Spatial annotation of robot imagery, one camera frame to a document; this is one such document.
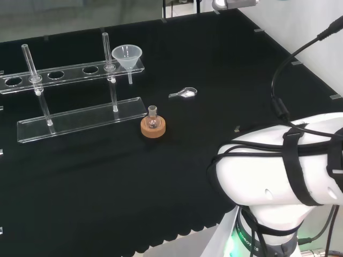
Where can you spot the clear plastic funnel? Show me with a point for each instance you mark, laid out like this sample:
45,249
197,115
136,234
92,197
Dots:
127,57

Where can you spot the clear glass weighing funnel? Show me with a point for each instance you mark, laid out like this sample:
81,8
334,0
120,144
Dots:
187,93

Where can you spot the clear acrylic funnel stand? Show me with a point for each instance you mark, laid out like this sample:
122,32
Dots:
80,121

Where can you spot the small round-bottom glass flask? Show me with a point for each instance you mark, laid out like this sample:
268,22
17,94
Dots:
152,121

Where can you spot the black bench cloth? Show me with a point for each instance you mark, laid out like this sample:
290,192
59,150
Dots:
112,187

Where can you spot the black tripod pole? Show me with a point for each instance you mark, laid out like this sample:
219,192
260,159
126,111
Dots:
198,5

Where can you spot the grey white mounted device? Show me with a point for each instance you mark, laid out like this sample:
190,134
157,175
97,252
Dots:
235,3

